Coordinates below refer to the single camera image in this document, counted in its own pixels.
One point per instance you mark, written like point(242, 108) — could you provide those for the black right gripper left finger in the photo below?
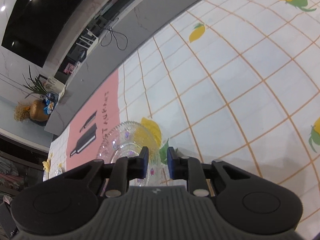
point(124, 170)

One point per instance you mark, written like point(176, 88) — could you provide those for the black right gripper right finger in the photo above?
point(188, 169)

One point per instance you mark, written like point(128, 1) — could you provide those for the large clear glass plate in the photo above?
point(127, 140)

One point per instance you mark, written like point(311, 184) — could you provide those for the checked lemon tablecloth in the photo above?
point(236, 80)

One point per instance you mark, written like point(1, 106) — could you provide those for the blue glass vase plant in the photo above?
point(36, 87)

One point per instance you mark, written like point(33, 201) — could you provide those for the golden brown vase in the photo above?
point(33, 111)

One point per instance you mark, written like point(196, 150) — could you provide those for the framed photo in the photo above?
point(69, 69)

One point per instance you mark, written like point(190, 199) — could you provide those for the white wifi router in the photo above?
point(87, 40)

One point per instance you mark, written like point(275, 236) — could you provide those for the grey marble tv bench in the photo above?
point(139, 22)

